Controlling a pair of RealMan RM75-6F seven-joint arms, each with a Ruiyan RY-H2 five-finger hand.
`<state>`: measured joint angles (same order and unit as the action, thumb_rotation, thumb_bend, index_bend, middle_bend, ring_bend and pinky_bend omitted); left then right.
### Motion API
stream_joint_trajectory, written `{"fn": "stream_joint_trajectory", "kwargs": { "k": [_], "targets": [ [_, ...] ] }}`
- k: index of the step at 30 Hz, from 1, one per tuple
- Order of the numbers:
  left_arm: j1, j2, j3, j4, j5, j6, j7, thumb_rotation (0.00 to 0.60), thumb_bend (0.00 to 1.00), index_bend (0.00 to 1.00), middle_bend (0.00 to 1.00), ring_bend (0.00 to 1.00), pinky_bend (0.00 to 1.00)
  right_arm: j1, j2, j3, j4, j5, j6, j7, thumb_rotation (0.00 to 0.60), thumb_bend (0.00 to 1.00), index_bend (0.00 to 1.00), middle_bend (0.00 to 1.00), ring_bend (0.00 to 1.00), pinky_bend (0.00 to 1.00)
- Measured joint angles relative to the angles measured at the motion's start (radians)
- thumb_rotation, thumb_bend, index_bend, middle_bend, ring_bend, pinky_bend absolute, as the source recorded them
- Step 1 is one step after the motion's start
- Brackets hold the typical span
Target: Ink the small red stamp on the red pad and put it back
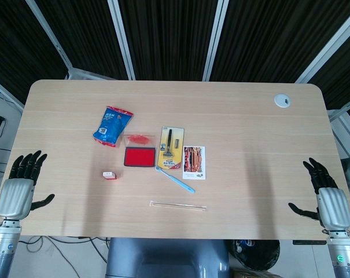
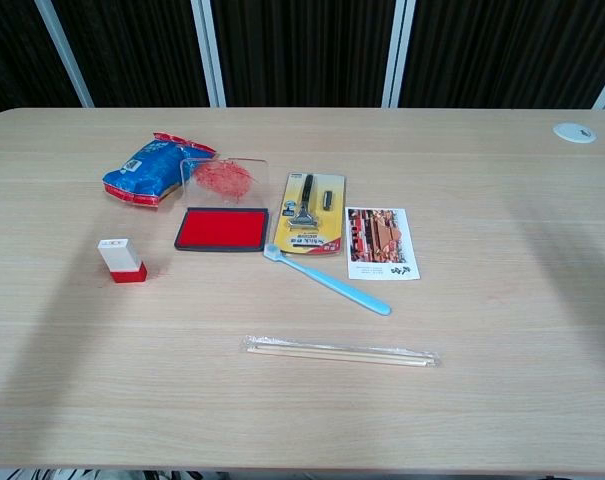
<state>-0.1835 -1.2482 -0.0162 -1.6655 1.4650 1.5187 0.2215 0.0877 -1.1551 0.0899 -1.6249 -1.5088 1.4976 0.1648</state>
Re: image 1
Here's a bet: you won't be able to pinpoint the photo postcard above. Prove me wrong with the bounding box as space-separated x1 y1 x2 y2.
182 145 207 180

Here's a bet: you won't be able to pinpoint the white frame base rail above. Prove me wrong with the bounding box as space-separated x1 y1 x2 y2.
66 68 117 81

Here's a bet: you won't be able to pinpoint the black trash bin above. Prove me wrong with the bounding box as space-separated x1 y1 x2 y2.
231 239 281 272

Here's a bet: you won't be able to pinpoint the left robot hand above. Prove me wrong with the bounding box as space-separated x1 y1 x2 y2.
0 149 56 221

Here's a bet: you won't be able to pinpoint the razor in yellow blister pack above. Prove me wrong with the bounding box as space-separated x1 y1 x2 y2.
157 126 186 171

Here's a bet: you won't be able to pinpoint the white aluminium frame post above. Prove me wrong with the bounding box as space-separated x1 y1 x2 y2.
294 12 350 84
24 0 74 81
202 0 230 82
107 0 137 81

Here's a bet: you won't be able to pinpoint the red ink pad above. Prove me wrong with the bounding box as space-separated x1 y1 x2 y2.
123 133 157 168

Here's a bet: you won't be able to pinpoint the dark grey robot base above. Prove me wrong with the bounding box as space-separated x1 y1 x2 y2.
105 237 231 278

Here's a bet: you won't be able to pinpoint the white desk cable grommet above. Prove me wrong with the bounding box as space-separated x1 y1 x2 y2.
274 93 292 108

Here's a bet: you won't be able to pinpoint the blue snack packet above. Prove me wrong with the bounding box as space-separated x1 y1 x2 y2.
93 105 134 148

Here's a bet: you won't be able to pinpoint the light blue toothbrush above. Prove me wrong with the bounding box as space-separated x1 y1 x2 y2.
154 165 196 194

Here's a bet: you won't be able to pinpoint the black desk control panel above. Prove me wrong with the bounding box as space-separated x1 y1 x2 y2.
292 239 328 246

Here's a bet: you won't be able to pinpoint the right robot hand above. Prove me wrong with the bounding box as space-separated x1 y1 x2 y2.
288 157 350 231

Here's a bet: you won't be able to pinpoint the wrapped wooden chopsticks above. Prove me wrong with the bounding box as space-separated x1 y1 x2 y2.
149 200 207 212

